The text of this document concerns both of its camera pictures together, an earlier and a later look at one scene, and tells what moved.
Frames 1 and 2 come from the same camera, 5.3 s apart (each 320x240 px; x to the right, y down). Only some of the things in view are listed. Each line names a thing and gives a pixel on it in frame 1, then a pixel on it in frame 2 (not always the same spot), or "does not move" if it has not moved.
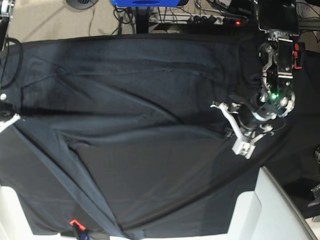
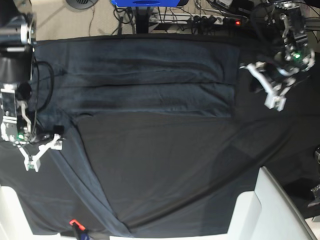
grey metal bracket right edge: (316, 191) does not move
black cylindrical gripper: (246, 118) → (280, 73)
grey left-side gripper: (7, 110) → (37, 139)
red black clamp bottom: (83, 233) does not move
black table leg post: (142, 14) does not move
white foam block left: (14, 222) does not move
